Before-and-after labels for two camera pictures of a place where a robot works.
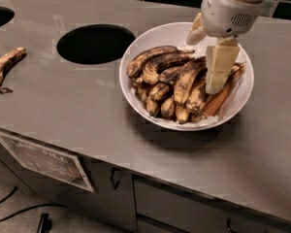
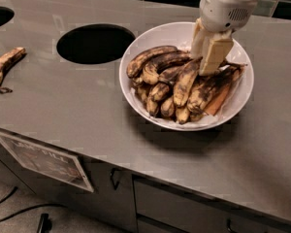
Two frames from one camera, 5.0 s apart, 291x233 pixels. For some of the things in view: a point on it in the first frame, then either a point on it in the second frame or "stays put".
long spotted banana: x=185 y=78 stays put
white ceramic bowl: x=177 y=36 stays put
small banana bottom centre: x=181 y=114 stays put
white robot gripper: x=229 y=15 → x=223 y=12
